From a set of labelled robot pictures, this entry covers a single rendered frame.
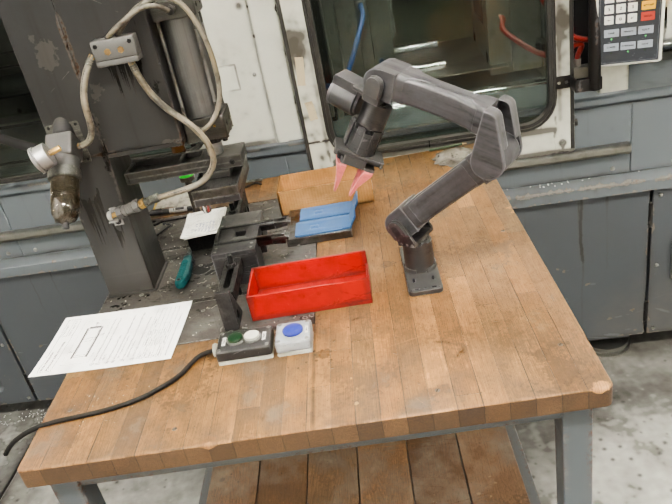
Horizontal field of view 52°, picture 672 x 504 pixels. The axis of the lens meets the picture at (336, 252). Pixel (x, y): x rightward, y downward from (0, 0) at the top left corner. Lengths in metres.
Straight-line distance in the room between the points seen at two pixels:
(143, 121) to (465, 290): 0.74
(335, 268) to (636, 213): 1.19
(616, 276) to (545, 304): 1.15
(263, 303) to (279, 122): 0.88
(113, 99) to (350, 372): 0.72
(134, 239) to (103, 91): 0.33
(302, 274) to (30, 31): 0.72
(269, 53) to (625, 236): 1.27
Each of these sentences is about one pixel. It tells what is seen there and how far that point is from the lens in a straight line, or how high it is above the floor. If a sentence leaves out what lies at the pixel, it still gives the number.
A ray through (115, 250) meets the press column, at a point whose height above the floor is 1.02.
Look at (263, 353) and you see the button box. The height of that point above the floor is 0.91.
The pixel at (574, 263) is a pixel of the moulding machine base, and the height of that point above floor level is 0.41.
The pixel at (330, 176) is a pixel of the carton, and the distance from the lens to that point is 1.91.
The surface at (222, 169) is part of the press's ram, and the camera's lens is 1.51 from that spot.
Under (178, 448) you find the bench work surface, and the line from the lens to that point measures 1.19.
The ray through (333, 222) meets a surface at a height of 0.92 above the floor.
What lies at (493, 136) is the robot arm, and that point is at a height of 1.23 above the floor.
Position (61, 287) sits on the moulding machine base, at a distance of 2.60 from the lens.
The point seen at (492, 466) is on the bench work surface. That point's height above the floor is 0.22.
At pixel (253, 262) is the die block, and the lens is 1.54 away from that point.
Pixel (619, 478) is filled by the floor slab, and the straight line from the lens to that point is 2.26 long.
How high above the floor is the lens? 1.66
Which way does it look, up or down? 28 degrees down
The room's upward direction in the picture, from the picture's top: 11 degrees counter-clockwise
